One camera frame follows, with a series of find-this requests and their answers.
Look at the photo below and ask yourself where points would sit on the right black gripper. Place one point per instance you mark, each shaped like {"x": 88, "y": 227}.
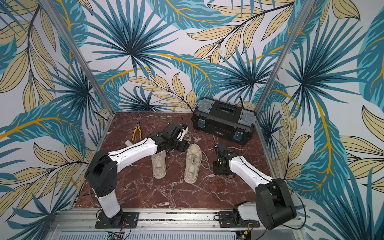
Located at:
{"x": 220, "y": 153}

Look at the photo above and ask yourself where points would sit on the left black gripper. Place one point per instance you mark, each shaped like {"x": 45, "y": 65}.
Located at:
{"x": 182, "y": 148}

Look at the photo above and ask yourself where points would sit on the beige sneaker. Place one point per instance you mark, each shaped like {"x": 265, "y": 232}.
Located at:
{"x": 159, "y": 165}
{"x": 193, "y": 160}

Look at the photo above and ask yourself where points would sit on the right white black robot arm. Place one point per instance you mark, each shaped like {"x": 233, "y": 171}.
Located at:
{"x": 273, "y": 206}

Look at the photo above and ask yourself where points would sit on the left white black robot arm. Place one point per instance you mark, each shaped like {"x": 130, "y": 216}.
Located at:
{"x": 102, "y": 173}

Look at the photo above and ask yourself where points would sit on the small beige cylinder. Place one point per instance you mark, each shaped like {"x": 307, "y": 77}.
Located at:
{"x": 128, "y": 143}

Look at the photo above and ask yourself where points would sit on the black grey toolbox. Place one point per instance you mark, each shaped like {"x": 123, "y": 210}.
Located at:
{"x": 223, "y": 120}

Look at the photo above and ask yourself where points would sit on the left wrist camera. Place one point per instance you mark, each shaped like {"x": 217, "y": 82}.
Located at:
{"x": 182, "y": 133}

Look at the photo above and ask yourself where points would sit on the yellow handled pliers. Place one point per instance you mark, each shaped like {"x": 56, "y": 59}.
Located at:
{"x": 137, "y": 132}

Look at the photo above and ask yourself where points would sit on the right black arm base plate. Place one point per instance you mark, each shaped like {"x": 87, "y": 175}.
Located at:
{"x": 231, "y": 219}

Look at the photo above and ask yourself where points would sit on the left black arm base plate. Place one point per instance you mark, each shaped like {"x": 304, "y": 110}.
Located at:
{"x": 119, "y": 221}

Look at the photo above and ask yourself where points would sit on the right aluminium corner post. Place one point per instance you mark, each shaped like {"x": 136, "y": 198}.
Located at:
{"x": 300, "y": 20}

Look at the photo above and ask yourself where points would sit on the aluminium corner post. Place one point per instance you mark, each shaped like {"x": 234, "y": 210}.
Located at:
{"x": 59, "y": 23}
{"x": 300, "y": 20}

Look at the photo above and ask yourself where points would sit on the aluminium front rail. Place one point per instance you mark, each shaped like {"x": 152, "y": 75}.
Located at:
{"x": 166, "y": 224}

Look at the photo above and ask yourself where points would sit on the left aluminium corner post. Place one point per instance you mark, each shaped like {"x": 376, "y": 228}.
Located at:
{"x": 59, "y": 23}

